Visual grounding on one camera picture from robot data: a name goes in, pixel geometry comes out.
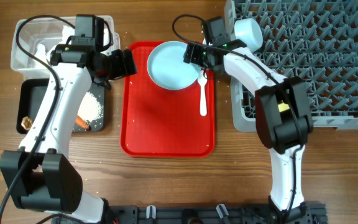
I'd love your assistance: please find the white plastic spoon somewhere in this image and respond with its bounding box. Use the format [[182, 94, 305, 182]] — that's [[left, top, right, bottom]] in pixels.
[[197, 70, 208, 116]]

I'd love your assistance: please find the light blue plate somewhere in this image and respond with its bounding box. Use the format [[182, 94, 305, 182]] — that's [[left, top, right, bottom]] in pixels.
[[147, 41, 201, 90]]

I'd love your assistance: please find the pile of white rice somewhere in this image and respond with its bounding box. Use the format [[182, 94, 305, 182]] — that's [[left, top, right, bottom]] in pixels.
[[78, 92, 104, 123]]

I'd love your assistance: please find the light blue small bowl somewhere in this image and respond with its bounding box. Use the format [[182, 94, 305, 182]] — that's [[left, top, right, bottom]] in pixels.
[[234, 18, 263, 52]]

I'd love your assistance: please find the orange carrot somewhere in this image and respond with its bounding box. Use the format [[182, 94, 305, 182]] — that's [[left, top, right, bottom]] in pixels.
[[75, 116, 91, 131]]

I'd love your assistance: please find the small brown food scrap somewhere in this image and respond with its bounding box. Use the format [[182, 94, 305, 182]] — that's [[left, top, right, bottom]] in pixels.
[[21, 116, 33, 131]]

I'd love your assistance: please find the white paper towel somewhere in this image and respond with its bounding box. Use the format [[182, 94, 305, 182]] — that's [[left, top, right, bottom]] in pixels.
[[60, 25, 75, 44]]

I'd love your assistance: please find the yellow plastic cup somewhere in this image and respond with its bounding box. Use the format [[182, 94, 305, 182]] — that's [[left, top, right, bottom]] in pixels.
[[278, 102, 290, 113]]

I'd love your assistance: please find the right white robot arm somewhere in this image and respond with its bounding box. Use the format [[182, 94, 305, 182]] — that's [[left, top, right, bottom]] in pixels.
[[183, 17, 313, 223]]

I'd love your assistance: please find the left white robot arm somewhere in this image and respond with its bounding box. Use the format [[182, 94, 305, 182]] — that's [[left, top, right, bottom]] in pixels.
[[0, 14, 137, 223]]

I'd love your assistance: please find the grey dishwasher rack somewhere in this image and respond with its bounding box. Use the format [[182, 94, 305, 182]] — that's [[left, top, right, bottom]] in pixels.
[[224, 0, 358, 129]]

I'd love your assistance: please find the red plastic tray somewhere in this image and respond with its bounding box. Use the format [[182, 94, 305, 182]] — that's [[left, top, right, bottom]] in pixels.
[[120, 40, 216, 157]]

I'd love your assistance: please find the clear plastic bin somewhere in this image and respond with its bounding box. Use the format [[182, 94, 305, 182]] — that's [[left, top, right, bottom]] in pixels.
[[10, 15, 121, 82]]

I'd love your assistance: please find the black plastic bin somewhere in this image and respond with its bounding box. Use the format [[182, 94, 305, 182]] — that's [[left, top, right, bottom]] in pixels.
[[16, 78, 105, 134]]

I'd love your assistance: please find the black mounting rail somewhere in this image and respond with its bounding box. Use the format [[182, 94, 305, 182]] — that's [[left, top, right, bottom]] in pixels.
[[50, 203, 328, 224]]

